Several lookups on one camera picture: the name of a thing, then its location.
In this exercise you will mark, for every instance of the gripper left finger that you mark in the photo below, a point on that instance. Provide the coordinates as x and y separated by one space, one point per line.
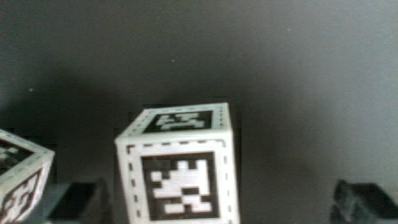
77 204

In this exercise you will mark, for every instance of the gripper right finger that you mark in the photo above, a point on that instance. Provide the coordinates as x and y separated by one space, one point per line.
363 204

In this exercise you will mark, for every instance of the white tagged cube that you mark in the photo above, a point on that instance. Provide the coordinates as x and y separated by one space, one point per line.
25 163
178 167

